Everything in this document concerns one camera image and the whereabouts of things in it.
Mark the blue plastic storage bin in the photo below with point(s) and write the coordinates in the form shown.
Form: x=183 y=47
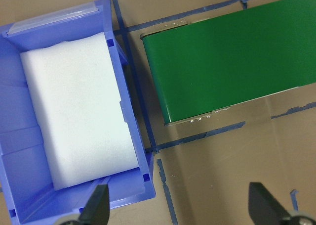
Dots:
x=19 y=160

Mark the white foam pad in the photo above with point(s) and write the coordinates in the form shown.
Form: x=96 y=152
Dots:
x=79 y=111

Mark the green conveyor belt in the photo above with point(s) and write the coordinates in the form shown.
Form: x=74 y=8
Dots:
x=234 y=61

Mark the clear bin label cover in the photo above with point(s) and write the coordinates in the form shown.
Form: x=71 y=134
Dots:
x=54 y=16

